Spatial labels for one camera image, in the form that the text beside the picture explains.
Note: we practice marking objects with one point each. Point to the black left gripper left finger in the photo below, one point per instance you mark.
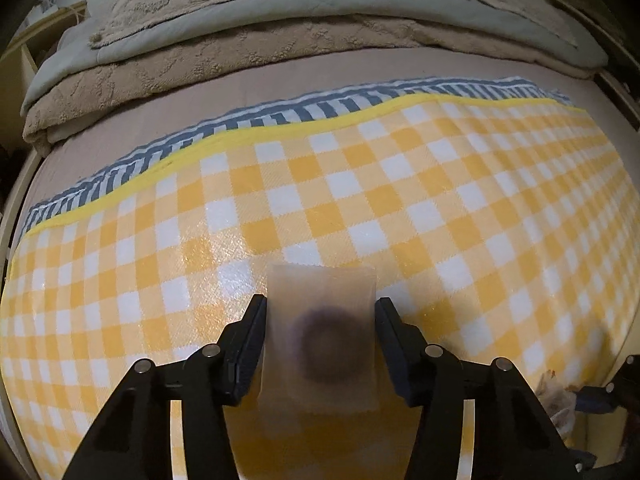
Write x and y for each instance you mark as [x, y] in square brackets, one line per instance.
[130, 437]

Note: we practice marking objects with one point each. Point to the clear packet dark purple pastry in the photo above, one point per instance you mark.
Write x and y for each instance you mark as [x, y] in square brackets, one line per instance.
[320, 339]

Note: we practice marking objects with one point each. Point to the beige grey folded blankets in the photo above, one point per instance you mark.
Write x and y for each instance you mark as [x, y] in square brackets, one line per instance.
[78, 85]

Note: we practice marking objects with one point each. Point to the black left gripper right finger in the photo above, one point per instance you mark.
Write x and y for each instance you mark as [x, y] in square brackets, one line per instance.
[513, 438]

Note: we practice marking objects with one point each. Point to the wooden bedside shelf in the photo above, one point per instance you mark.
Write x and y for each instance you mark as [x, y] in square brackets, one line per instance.
[27, 51]

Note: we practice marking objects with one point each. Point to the right side wooden shelf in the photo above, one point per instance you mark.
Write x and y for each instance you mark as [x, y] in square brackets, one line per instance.
[619, 80]

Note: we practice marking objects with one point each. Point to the small dark candy packet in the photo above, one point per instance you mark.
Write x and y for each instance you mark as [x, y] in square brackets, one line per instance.
[558, 402]

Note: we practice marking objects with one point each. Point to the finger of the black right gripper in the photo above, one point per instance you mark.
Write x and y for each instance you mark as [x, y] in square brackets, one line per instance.
[601, 400]

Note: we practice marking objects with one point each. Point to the yellow white checkered cloth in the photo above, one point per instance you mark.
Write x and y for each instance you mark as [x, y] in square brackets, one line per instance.
[500, 227]

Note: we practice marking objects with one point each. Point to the blue striped sheet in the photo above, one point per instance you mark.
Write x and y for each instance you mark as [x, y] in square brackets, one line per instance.
[307, 108]

